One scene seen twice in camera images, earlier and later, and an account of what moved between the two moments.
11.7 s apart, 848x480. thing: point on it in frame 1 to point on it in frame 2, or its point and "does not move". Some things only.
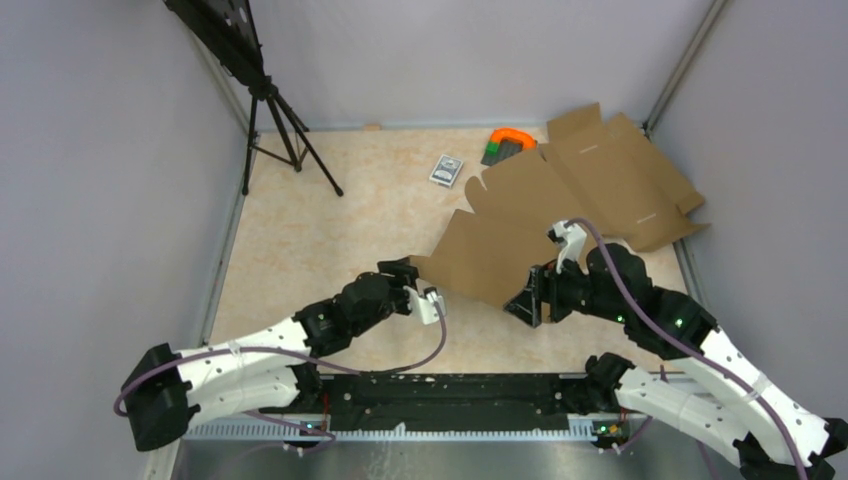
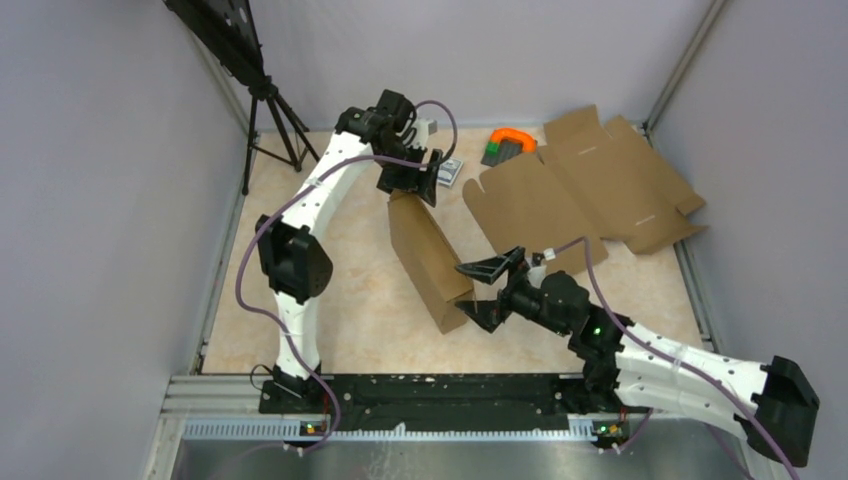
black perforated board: x=227 y=29 does not move
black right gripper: x=543 y=287 to x=489 y=314
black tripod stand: x=264 y=86 does not move
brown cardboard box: x=620 y=179 does not move
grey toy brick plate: x=507 y=148 does not move
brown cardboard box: x=488 y=255 to x=436 y=270
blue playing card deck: x=446 y=171 does not move
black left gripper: x=404 y=275 to x=390 y=184
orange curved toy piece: x=528 y=143 does not move
